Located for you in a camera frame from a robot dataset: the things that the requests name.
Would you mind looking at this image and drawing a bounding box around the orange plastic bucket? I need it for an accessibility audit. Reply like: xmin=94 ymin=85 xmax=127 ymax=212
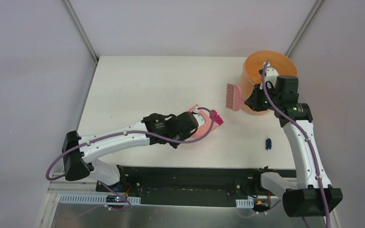
xmin=238 ymin=50 xmax=298 ymax=116

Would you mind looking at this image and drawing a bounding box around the left white cable duct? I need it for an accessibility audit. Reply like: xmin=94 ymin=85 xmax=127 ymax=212
xmin=59 ymin=193 xmax=141 ymax=206

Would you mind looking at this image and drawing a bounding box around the pink hand brush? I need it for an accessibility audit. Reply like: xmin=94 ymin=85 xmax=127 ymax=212
xmin=225 ymin=83 xmax=246 ymax=112

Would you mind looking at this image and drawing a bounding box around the white cable duct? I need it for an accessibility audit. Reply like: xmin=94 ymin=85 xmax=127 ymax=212
xmin=235 ymin=198 xmax=254 ymax=209
xmin=59 ymin=193 xmax=141 ymax=206

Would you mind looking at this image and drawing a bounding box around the dark blue paper scrap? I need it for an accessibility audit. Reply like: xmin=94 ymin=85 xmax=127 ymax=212
xmin=265 ymin=138 xmax=272 ymax=150

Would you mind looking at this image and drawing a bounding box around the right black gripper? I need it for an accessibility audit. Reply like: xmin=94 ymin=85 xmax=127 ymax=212
xmin=245 ymin=83 xmax=281 ymax=112

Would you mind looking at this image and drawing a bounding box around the pink dustpan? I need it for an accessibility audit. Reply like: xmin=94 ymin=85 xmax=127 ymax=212
xmin=188 ymin=104 xmax=211 ymax=139

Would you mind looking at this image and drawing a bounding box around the magenta paper scrap bottom left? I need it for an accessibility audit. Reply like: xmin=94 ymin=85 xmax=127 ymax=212
xmin=211 ymin=110 xmax=224 ymax=126

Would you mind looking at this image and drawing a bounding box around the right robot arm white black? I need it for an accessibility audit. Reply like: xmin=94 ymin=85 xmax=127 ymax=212
xmin=245 ymin=76 xmax=343 ymax=218

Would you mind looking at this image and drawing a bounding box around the left circuit board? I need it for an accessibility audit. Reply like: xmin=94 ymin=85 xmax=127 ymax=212
xmin=106 ymin=195 xmax=126 ymax=203

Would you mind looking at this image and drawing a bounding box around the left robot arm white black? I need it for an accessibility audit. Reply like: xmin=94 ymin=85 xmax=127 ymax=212
xmin=62 ymin=112 xmax=205 ymax=192

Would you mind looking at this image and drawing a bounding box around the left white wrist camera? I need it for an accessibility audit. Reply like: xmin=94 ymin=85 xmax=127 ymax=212
xmin=192 ymin=108 xmax=206 ymax=127

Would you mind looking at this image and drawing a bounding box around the right white cable duct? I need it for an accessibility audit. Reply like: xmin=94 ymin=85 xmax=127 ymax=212
xmin=235 ymin=198 xmax=254 ymax=209

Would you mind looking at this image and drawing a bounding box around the aluminium frame rail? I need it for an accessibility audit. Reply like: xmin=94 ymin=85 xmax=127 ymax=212
xmin=48 ymin=177 xmax=97 ymax=193

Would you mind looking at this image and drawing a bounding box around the right circuit board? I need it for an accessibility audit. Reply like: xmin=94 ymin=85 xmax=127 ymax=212
xmin=252 ymin=200 xmax=271 ymax=212

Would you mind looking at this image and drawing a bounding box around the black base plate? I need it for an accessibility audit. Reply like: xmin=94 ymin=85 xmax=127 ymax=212
xmin=95 ymin=166 xmax=297 ymax=208

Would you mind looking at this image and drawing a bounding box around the circuit board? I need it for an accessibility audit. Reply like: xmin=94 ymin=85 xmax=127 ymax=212
xmin=106 ymin=195 xmax=126 ymax=203
xmin=252 ymin=200 xmax=271 ymax=212

